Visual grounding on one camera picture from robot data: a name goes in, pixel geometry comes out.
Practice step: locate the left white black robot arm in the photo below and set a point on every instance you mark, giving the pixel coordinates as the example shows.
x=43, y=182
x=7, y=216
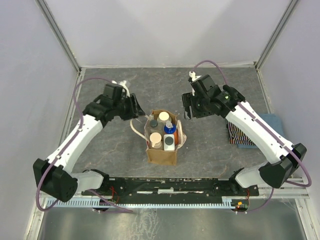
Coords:
x=54, y=175

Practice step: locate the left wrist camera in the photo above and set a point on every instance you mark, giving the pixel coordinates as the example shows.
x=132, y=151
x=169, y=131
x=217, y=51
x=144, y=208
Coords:
x=124, y=85

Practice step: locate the right aluminium corner post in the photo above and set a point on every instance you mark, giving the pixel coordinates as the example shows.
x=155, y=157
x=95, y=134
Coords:
x=289, y=10

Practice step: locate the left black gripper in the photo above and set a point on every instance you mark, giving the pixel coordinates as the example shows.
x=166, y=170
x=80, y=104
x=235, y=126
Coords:
x=136, y=110

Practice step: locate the aluminium corner post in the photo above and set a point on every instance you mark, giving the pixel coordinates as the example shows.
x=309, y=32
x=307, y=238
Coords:
x=48, y=15
x=289, y=10

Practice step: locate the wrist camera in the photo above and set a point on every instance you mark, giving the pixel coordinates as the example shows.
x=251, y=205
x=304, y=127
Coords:
x=124, y=85
x=193, y=77

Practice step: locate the white pump dispenser bottle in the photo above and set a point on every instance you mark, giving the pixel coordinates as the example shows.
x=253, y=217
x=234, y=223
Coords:
x=155, y=141

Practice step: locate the striped folded cloth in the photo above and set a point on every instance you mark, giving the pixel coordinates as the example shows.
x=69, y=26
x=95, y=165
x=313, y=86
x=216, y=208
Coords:
x=237, y=137

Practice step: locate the brown canvas tote bag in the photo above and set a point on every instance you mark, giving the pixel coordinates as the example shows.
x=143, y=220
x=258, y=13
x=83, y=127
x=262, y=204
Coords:
x=159, y=156

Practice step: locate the orange bottle blue cap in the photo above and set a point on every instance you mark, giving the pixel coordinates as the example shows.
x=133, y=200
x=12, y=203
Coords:
x=171, y=129

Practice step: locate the clear bottle beige cap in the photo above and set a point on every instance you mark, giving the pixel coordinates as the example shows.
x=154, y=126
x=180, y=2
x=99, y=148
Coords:
x=163, y=117

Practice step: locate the blue folded cloth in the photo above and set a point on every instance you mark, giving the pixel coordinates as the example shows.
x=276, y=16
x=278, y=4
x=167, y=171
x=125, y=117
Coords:
x=272, y=120

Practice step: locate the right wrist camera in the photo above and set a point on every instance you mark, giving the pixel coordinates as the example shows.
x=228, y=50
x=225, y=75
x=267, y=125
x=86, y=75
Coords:
x=193, y=77

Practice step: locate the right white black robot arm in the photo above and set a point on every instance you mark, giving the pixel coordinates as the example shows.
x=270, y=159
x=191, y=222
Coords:
x=283, y=157

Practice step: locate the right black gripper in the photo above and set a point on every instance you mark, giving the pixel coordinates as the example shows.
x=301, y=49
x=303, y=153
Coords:
x=189, y=100

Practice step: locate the left aluminium corner post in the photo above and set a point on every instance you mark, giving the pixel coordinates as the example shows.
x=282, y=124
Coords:
x=48, y=15

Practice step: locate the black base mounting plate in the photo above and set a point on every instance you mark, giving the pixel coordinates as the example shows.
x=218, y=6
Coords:
x=134, y=190

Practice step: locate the clear bottle grey cap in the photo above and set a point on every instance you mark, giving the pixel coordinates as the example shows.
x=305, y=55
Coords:
x=154, y=127

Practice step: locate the white bottle grey cap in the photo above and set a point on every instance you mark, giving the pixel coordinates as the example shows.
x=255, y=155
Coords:
x=169, y=142

